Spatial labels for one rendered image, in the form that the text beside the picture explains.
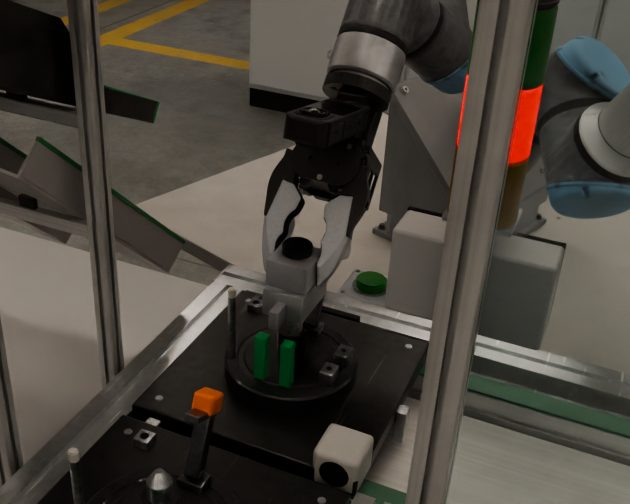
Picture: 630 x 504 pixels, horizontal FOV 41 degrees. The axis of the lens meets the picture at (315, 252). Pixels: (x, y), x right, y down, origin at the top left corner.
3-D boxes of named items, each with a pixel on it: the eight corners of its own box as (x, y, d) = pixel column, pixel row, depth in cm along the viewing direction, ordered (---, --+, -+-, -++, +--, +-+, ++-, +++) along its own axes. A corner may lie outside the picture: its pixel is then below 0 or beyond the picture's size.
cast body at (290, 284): (288, 283, 89) (290, 224, 86) (326, 293, 88) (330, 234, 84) (252, 324, 82) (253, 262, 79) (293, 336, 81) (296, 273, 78)
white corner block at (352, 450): (328, 451, 83) (330, 419, 81) (372, 466, 81) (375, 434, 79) (309, 483, 79) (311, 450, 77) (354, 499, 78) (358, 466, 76)
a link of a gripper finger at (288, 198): (283, 282, 89) (325, 205, 89) (265, 270, 83) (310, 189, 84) (258, 268, 90) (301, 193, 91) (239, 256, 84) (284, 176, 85)
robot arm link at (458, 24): (486, 6, 101) (435, -45, 93) (497, 83, 96) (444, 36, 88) (431, 35, 105) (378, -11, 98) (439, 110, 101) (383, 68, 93)
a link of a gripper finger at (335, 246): (357, 296, 86) (365, 209, 88) (343, 285, 81) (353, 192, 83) (327, 294, 87) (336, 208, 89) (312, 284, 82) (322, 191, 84)
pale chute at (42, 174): (91, 240, 109) (107, 209, 109) (169, 273, 103) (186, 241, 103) (-73, 142, 84) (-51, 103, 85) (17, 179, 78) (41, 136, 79)
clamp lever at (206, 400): (189, 467, 74) (204, 385, 72) (209, 475, 73) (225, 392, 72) (168, 482, 70) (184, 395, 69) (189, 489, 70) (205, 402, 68)
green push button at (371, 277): (361, 280, 110) (362, 267, 109) (390, 288, 109) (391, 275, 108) (350, 295, 107) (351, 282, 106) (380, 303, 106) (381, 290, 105)
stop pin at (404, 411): (395, 432, 89) (399, 403, 87) (406, 436, 89) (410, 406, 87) (391, 441, 88) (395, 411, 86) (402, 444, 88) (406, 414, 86)
